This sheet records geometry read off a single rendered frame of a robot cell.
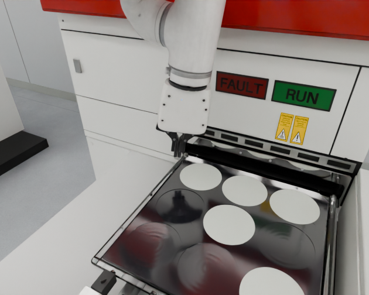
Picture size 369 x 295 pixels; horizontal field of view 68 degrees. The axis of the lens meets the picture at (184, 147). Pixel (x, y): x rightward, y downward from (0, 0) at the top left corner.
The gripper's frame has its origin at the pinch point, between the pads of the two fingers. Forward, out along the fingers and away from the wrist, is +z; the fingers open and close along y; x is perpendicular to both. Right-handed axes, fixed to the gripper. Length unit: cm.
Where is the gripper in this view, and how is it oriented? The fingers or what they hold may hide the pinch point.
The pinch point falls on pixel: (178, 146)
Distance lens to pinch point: 61.7
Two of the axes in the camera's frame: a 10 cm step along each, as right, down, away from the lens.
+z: -1.4, 8.2, 5.5
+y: 9.9, 1.0, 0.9
